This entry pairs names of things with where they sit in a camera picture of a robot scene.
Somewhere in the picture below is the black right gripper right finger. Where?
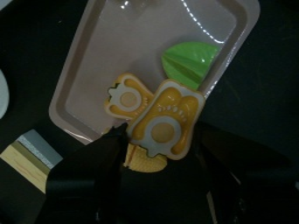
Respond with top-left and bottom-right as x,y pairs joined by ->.
190,121 -> 252,224

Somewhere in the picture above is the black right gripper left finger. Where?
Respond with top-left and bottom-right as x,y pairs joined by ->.
33,122 -> 130,224

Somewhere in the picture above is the yellow toy squash half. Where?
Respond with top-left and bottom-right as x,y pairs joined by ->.
125,78 -> 206,161
104,73 -> 154,121

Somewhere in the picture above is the yellow rectangular toy block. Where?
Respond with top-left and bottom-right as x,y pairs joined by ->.
0,129 -> 64,194

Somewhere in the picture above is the white round plate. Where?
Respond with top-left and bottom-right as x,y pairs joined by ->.
0,69 -> 10,119

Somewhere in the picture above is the green toy leaf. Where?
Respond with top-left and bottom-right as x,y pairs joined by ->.
160,41 -> 221,91

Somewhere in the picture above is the brown wooden tray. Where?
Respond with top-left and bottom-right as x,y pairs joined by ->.
47,0 -> 261,146

